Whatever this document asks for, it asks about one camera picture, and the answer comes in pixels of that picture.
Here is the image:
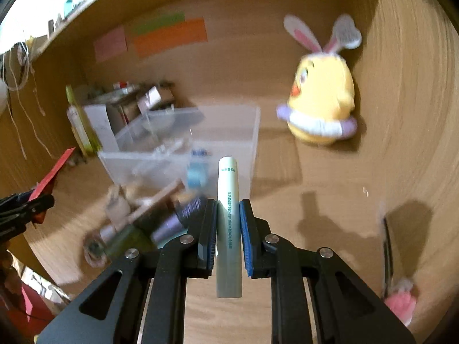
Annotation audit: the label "red envelope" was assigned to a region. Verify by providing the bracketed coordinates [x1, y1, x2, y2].
[27, 147, 77, 223]

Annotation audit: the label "pale green tube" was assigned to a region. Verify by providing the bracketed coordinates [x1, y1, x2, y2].
[216, 156, 244, 299]

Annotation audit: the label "small round lid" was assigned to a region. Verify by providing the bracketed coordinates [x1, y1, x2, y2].
[83, 236, 110, 266]

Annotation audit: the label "pink sticky note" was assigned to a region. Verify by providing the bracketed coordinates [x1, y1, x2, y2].
[94, 25, 128, 63]

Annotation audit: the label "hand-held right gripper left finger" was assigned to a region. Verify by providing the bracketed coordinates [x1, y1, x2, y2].
[36, 198, 218, 344]

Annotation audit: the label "clear plastic storage box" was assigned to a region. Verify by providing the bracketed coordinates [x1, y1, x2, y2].
[98, 105, 261, 202]

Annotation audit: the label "purple capped bottle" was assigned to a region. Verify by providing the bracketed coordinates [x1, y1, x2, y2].
[151, 195, 209, 249]

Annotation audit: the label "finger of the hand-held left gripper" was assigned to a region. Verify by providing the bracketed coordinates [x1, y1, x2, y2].
[0, 212, 46, 239]
[0, 193, 55, 220]

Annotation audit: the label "large white carton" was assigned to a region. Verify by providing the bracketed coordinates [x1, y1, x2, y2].
[83, 104, 120, 153]

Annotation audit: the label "small white box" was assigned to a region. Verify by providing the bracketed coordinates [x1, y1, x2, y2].
[138, 86, 164, 110]

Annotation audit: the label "yellow-green bottle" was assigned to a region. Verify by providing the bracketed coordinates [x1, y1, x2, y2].
[65, 85, 102, 156]

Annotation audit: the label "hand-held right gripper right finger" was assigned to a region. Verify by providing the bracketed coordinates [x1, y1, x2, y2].
[240, 198, 417, 344]

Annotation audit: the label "green sticky note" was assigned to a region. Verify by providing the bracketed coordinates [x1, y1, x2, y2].
[131, 12, 186, 36]

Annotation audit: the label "orange sticky note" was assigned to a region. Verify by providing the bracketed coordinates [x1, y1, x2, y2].
[133, 18, 208, 58]

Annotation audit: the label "white hanging cord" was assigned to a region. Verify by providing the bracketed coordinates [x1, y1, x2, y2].
[3, 41, 47, 158]

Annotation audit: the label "yellow chick plush toy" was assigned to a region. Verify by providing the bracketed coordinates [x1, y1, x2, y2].
[276, 13, 363, 147]

